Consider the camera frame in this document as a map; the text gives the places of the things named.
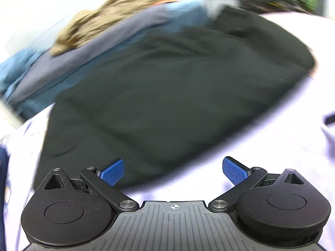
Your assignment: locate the khaki garment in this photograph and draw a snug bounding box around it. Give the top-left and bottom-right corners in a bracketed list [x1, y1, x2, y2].
[50, 0, 168, 57]

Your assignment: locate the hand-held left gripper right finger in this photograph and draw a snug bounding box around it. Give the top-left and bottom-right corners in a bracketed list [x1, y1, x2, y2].
[209, 156, 302, 212]

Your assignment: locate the black garment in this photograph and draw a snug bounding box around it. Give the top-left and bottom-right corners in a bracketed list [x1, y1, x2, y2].
[33, 6, 319, 192]

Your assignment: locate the blue denim cloth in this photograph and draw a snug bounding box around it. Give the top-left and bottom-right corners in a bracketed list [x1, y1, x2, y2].
[0, 0, 218, 121]

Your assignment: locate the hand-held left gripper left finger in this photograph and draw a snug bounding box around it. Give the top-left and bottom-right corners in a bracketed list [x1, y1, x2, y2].
[43, 158, 140, 212]

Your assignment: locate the dark blue cloth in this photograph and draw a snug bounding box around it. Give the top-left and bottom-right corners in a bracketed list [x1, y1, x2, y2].
[0, 145, 9, 216]

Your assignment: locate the grey cloth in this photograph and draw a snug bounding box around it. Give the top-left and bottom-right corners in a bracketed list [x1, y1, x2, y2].
[12, 4, 171, 103]

